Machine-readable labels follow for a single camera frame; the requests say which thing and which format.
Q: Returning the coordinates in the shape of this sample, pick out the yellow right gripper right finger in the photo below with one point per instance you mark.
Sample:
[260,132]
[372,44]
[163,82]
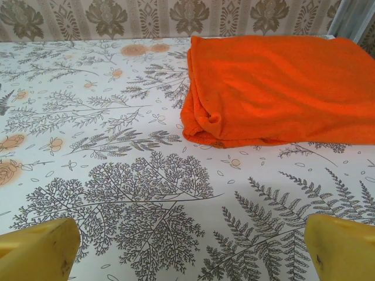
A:
[342,251]

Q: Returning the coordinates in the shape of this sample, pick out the folded orange t-shirt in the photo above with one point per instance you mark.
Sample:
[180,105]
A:
[278,93]

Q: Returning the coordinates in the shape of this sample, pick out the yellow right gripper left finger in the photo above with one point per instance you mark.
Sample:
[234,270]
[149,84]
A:
[38,251]

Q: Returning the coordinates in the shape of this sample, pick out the aluminium frame post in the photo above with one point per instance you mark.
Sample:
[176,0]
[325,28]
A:
[345,17]

